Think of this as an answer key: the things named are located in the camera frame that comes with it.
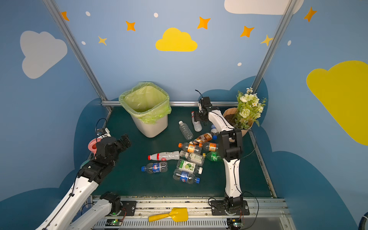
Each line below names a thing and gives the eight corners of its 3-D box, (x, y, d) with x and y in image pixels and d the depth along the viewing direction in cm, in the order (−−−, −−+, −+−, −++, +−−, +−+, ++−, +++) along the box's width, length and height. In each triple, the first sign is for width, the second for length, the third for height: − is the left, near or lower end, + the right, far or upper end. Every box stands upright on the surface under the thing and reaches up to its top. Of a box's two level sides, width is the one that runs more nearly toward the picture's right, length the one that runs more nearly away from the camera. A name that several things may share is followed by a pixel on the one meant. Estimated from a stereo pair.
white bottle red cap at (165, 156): (148, 162, 90) (147, 160, 88) (148, 156, 93) (147, 153, 91) (180, 159, 92) (180, 157, 90) (179, 152, 95) (179, 150, 93)
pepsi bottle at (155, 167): (141, 173, 86) (140, 171, 84) (143, 163, 90) (142, 161, 88) (167, 173, 86) (166, 171, 84) (167, 163, 90) (167, 161, 88)
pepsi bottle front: (172, 179, 84) (172, 176, 81) (175, 169, 88) (175, 166, 85) (199, 186, 82) (199, 184, 79) (201, 176, 86) (201, 173, 83)
